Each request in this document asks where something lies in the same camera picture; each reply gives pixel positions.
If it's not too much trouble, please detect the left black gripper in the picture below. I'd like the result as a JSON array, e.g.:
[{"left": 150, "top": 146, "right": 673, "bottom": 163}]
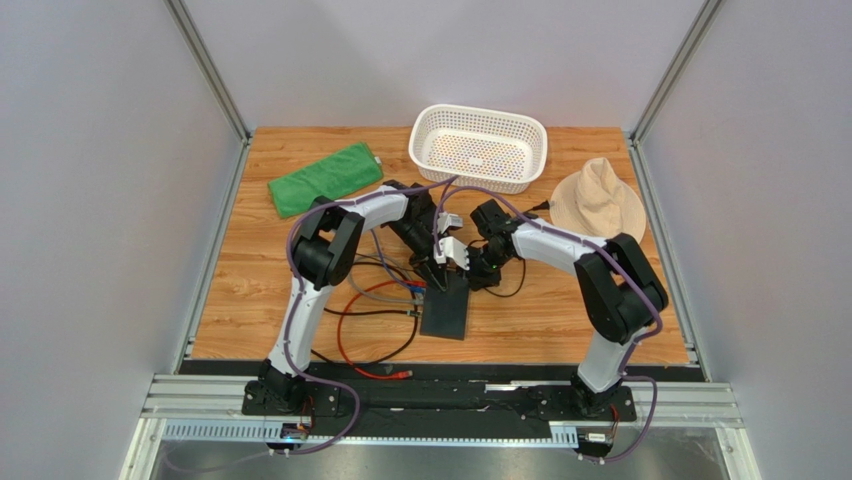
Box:
[{"left": 387, "top": 221, "right": 448, "bottom": 293}]

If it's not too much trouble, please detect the black network switch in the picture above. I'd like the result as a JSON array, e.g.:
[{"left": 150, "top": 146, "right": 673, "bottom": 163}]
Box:
[{"left": 420, "top": 274, "right": 470, "bottom": 341}]

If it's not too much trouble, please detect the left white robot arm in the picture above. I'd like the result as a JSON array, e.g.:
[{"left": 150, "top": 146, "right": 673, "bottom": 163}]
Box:
[{"left": 257, "top": 180, "right": 448, "bottom": 405}]

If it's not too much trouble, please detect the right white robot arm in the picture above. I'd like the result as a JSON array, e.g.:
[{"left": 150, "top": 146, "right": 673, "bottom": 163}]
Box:
[{"left": 466, "top": 200, "right": 669, "bottom": 395}]

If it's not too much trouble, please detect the white perforated plastic basket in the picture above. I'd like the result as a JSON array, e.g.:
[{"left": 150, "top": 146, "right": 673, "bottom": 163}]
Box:
[{"left": 408, "top": 104, "right": 548, "bottom": 195}]

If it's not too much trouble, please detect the green folded towel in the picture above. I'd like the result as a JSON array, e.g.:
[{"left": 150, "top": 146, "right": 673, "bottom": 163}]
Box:
[{"left": 268, "top": 142, "right": 384, "bottom": 219}]

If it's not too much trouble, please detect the beige bucket hat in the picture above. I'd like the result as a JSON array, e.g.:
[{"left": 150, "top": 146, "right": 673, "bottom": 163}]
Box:
[{"left": 549, "top": 157, "right": 647, "bottom": 242}]

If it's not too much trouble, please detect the blue ethernet cable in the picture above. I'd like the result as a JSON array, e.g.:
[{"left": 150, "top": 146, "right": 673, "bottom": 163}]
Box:
[{"left": 369, "top": 226, "right": 429, "bottom": 294}]

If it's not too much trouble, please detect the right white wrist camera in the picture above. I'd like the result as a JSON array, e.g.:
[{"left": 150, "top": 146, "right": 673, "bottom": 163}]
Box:
[{"left": 433, "top": 236, "right": 470, "bottom": 271}]

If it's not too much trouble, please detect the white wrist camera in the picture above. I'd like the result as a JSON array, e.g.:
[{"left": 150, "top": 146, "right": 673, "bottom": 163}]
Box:
[
  {"left": 433, "top": 236, "right": 470, "bottom": 271},
  {"left": 436, "top": 211, "right": 463, "bottom": 234}
]

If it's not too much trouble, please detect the gray ethernet cable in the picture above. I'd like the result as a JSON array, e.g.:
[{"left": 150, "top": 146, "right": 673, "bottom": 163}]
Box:
[{"left": 346, "top": 254, "right": 424, "bottom": 307}]

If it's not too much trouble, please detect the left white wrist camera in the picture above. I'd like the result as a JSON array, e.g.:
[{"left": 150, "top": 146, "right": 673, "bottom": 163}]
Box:
[{"left": 436, "top": 211, "right": 463, "bottom": 234}]

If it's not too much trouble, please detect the black adapter power cord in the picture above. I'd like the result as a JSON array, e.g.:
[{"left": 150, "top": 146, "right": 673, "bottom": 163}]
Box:
[{"left": 465, "top": 199, "right": 554, "bottom": 299}]

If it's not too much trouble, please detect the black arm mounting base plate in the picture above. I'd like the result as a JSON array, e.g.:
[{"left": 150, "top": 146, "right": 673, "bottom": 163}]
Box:
[{"left": 241, "top": 362, "right": 637, "bottom": 441}]

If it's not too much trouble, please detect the aluminium frame rail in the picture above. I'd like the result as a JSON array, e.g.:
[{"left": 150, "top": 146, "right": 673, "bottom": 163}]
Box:
[{"left": 120, "top": 364, "right": 760, "bottom": 479}]

